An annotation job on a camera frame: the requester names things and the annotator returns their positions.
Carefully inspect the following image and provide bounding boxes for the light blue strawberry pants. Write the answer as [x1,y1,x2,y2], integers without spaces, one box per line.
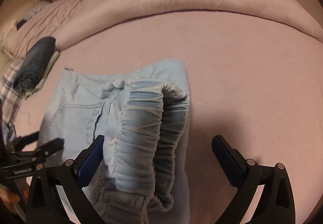
[38,60,190,223]

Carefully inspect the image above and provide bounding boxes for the left hand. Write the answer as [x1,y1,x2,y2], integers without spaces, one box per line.
[1,180,29,215]

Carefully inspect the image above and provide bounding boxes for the folded blue denim shorts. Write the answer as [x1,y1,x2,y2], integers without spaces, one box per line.
[2,122,17,145]

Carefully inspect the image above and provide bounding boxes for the plaid pillow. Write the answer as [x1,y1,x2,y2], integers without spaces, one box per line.
[1,59,23,124]
[16,1,51,30]

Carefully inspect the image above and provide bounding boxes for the folded dark denim jeans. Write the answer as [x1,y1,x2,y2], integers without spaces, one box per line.
[13,36,56,94]

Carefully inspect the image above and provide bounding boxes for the folded pale green garment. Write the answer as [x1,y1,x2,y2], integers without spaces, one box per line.
[24,51,60,99]

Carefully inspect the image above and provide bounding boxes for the far plaid pillow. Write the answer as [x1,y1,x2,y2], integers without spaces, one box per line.
[16,1,51,30]

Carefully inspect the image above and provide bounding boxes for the pink duvet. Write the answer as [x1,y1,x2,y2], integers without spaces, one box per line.
[1,0,323,60]

